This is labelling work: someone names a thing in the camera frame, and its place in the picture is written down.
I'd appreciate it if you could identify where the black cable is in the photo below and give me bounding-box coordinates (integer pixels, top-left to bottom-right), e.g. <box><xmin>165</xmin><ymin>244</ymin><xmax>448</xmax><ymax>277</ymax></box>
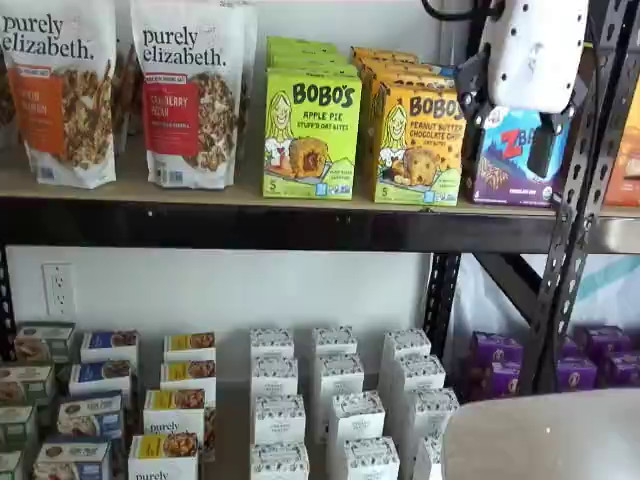
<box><xmin>420</xmin><ymin>0</ymin><xmax>502</xmax><ymax>24</ymax></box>

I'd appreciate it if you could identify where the orange label granola bag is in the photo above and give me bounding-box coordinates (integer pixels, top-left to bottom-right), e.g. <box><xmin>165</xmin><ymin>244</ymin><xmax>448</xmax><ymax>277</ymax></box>
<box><xmin>0</xmin><ymin>0</ymin><xmax>119</xmax><ymax>190</ymax></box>

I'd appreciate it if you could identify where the white organic pantry box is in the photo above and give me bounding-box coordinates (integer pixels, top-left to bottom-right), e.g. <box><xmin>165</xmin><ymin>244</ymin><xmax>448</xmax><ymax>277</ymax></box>
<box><xmin>315</xmin><ymin>353</ymin><xmax>366</xmax><ymax>397</ymax></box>
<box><xmin>341</xmin><ymin>436</ymin><xmax>401</xmax><ymax>480</ymax></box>
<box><xmin>250</xmin><ymin>355</ymin><xmax>300</xmax><ymax>399</ymax></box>
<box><xmin>249</xmin><ymin>327</ymin><xmax>296</xmax><ymax>359</ymax></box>
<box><xmin>404</xmin><ymin>386</ymin><xmax>461</xmax><ymax>437</ymax></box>
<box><xmin>391</xmin><ymin>354</ymin><xmax>448</xmax><ymax>397</ymax></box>
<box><xmin>381</xmin><ymin>327</ymin><xmax>433</xmax><ymax>362</ymax></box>
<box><xmin>311</xmin><ymin>326</ymin><xmax>359</xmax><ymax>359</ymax></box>
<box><xmin>414</xmin><ymin>434</ymin><xmax>447</xmax><ymax>480</ymax></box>
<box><xmin>253</xmin><ymin>394</ymin><xmax>308</xmax><ymax>447</ymax></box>
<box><xmin>326</xmin><ymin>390</ymin><xmax>387</xmax><ymax>447</ymax></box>
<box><xmin>249</xmin><ymin>441</ymin><xmax>311</xmax><ymax>480</ymax></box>

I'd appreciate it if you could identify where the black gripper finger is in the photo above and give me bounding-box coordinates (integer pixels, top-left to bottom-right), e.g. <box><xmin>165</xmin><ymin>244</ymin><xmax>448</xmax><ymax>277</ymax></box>
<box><xmin>456</xmin><ymin>43</ymin><xmax>499</xmax><ymax>147</ymax></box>
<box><xmin>526</xmin><ymin>102</ymin><xmax>577</xmax><ymax>179</ymax></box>

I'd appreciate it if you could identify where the red label granola bag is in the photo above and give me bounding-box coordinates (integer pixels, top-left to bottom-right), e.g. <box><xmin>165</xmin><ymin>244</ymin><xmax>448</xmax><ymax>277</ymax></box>
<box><xmin>130</xmin><ymin>0</ymin><xmax>259</xmax><ymax>191</ymax></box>

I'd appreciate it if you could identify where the white granola bag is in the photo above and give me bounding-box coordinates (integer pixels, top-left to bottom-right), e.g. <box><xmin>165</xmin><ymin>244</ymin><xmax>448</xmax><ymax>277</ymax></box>
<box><xmin>111</xmin><ymin>39</ymin><xmax>146</xmax><ymax>154</ymax></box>

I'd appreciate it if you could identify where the blue white oatmeal box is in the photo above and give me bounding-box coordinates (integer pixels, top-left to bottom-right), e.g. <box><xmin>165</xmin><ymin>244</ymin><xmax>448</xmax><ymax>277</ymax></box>
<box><xmin>55</xmin><ymin>394</ymin><xmax>126</xmax><ymax>442</ymax></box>
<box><xmin>32</xmin><ymin>439</ymin><xmax>113</xmax><ymax>480</ymax></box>
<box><xmin>67</xmin><ymin>359</ymin><xmax>134</xmax><ymax>400</ymax></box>
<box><xmin>79</xmin><ymin>329</ymin><xmax>141</xmax><ymax>367</ymax></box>

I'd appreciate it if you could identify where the wooden shelf board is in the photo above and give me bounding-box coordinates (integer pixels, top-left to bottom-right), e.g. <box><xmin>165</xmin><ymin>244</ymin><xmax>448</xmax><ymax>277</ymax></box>
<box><xmin>0</xmin><ymin>132</ymin><xmax>561</xmax><ymax>217</ymax></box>

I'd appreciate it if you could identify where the translucent plastic sheet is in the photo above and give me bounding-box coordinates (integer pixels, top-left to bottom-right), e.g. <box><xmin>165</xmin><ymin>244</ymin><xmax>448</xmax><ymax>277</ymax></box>
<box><xmin>457</xmin><ymin>252</ymin><xmax>640</xmax><ymax>351</ymax></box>

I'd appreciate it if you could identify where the yellow Bobo's peanut butter box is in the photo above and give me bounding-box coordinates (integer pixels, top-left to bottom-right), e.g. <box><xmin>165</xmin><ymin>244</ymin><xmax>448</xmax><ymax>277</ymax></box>
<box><xmin>350</xmin><ymin>46</ymin><xmax>419</xmax><ymax>62</ymax></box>
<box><xmin>354</xmin><ymin>54</ymin><xmax>437</xmax><ymax>70</ymax></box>
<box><xmin>359</xmin><ymin>63</ymin><xmax>459</xmax><ymax>97</ymax></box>
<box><xmin>371</xmin><ymin>79</ymin><xmax>469</xmax><ymax>207</ymax></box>

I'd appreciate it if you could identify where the yellow white granola box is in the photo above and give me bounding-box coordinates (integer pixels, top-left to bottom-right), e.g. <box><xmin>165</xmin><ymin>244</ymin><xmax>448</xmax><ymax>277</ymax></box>
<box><xmin>127</xmin><ymin>433</ymin><xmax>202</xmax><ymax>480</ymax></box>
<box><xmin>142</xmin><ymin>388</ymin><xmax>208</xmax><ymax>437</ymax></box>
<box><xmin>163</xmin><ymin>331</ymin><xmax>218</xmax><ymax>364</ymax></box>
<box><xmin>159</xmin><ymin>359</ymin><xmax>218</xmax><ymax>397</ymax></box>

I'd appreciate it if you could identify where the white wall outlet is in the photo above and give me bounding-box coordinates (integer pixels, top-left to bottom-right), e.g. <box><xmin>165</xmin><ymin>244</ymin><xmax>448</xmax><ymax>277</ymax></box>
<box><xmin>41</xmin><ymin>262</ymin><xmax>77</xmax><ymax>327</ymax></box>

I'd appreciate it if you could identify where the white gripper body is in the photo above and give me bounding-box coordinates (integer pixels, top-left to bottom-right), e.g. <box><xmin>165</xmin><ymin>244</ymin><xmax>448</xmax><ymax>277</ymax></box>
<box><xmin>479</xmin><ymin>0</ymin><xmax>592</xmax><ymax>113</ymax></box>

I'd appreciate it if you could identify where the large orange snack box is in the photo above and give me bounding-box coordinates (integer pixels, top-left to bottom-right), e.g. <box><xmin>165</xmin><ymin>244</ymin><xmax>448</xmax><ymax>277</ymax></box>
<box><xmin>601</xmin><ymin>113</ymin><xmax>640</xmax><ymax>209</ymax></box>

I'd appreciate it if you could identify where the green oatmeal box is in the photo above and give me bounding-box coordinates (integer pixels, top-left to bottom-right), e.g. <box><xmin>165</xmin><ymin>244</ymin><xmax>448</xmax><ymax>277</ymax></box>
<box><xmin>13</xmin><ymin>321</ymin><xmax>77</xmax><ymax>365</ymax></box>
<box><xmin>0</xmin><ymin>404</ymin><xmax>39</xmax><ymax>452</ymax></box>
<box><xmin>0</xmin><ymin>364</ymin><xmax>57</xmax><ymax>407</ymax></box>
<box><xmin>0</xmin><ymin>449</ymin><xmax>27</xmax><ymax>480</ymax></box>

